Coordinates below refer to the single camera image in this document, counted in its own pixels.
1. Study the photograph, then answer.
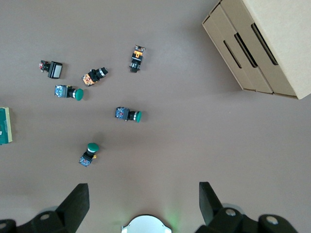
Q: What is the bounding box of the brown cardboard box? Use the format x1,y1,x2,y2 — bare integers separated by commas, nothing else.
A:
208,3,274,95
201,15,256,92
220,0,311,100

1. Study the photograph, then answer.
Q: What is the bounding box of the black push button switch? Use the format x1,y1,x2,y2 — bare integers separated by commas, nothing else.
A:
38,59,64,80

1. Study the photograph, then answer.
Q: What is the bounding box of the black selector switch orange block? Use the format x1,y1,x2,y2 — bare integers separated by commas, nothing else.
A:
81,67,109,87
128,44,146,73

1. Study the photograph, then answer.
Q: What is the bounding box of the green load switch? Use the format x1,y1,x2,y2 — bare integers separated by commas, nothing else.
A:
0,106,13,146

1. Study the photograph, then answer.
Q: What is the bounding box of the blue black switch block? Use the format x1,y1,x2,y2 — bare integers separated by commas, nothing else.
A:
54,84,85,101

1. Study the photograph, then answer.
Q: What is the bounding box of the green mushroom push button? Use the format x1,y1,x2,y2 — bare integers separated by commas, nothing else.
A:
114,106,143,123
78,142,101,167

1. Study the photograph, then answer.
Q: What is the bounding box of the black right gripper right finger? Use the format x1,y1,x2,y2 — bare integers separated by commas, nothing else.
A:
195,182,245,233

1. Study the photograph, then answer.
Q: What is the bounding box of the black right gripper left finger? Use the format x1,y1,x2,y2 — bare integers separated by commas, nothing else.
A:
26,183,90,233

